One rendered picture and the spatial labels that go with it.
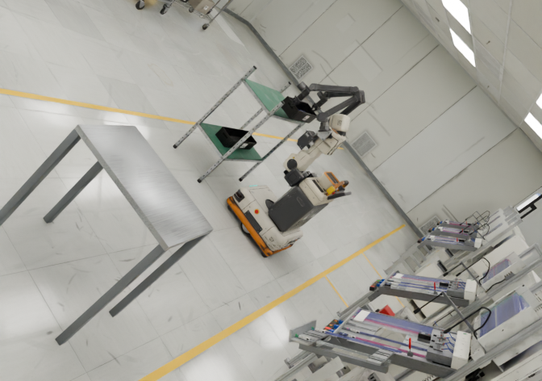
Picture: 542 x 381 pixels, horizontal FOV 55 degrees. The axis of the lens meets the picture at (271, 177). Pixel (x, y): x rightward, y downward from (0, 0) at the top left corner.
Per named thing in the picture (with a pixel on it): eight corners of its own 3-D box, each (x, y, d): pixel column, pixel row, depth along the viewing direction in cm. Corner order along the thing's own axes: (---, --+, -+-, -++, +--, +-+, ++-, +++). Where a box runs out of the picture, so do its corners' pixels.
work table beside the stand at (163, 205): (47, 216, 302) (135, 125, 278) (116, 315, 291) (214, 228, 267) (-19, 230, 260) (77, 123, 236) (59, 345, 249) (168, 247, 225)
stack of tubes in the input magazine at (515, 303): (479, 338, 278) (522, 311, 270) (481, 315, 325) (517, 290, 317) (495, 359, 275) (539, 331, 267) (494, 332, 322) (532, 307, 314)
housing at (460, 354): (448, 380, 283) (452, 355, 282) (454, 352, 328) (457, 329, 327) (464, 384, 280) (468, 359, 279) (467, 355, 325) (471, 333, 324)
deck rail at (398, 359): (329, 345, 307) (331, 335, 306) (330, 345, 308) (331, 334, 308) (456, 382, 279) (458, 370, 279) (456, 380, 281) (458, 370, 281)
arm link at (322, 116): (364, 98, 460) (361, 100, 470) (357, 85, 460) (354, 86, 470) (320, 122, 457) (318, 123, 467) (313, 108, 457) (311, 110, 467)
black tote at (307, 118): (289, 119, 467) (298, 110, 464) (278, 103, 471) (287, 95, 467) (309, 123, 520) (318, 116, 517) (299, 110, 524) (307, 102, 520)
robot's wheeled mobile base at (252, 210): (289, 249, 534) (306, 234, 527) (264, 258, 475) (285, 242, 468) (251, 197, 549) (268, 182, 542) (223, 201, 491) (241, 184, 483)
